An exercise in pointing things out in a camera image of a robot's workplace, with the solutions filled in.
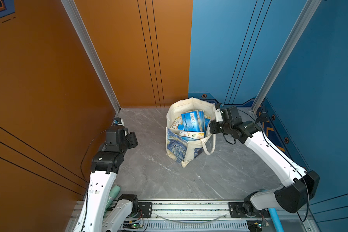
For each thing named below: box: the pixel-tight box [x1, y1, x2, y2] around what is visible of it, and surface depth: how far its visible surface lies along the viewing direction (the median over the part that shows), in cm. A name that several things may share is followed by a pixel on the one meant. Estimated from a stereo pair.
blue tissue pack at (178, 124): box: [170, 116, 185, 131], surface depth 86 cm
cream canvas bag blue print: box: [165, 97, 195, 168], surface depth 88 cm
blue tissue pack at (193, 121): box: [180, 110, 205, 132], surface depth 81 cm
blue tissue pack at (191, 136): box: [178, 131, 205, 142], surface depth 76 cm
